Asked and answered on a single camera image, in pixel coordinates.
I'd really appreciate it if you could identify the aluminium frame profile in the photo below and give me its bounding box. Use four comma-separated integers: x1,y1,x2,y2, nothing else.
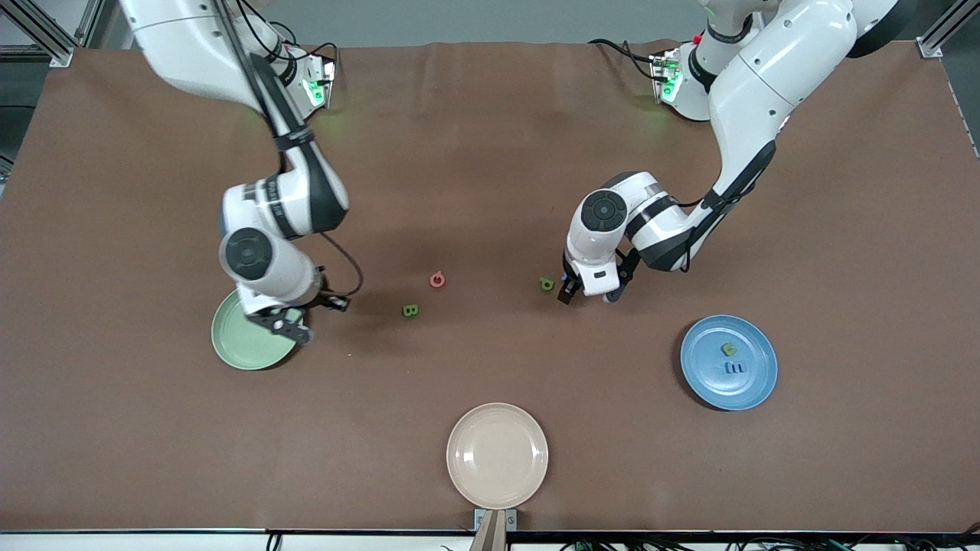
916,0,980,59
0,0,104,68

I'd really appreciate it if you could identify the metal mounting bracket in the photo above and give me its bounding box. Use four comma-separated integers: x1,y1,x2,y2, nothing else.
473,508,518,533

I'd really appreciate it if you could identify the white table edge rail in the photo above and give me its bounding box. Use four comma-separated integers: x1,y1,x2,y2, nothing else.
0,527,980,551

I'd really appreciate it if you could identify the black base power cable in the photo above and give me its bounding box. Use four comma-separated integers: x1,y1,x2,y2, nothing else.
588,37,661,81
268,21,339,68

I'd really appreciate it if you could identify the green plate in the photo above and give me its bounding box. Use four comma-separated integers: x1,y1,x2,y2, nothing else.
211,289,303,372

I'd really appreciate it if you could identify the silver base connector box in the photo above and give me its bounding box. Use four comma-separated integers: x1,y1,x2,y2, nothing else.
651,50,684,106
302,57,338,109

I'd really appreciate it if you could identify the beige plate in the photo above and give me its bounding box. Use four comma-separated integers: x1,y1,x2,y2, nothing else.
446,403,550,510

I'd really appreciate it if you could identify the beige camera post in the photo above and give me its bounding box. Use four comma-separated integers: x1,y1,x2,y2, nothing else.
469,511,509,551

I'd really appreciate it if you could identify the blue plate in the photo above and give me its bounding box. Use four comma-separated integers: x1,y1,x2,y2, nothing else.
680,315,779,412

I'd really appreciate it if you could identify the brown table mat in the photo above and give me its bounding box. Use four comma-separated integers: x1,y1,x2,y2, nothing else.
0,40,980,533

